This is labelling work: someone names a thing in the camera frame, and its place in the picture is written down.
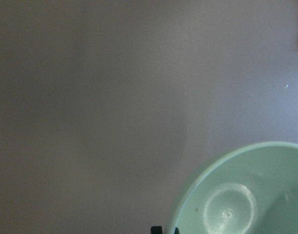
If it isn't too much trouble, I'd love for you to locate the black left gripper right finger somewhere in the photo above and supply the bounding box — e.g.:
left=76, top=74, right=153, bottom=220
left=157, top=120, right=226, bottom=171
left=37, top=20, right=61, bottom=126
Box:
left=174, top=227, right=180, bottom=234

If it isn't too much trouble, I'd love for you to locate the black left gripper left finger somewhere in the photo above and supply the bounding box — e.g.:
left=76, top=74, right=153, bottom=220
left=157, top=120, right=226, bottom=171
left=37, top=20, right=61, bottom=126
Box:
left=150, top=226, right=163, bottom=234

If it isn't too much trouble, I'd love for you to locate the mint green bowl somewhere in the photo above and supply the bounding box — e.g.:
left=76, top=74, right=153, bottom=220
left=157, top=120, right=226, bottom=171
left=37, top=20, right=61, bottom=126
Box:
left=165, top=142, right=298, bottom=234

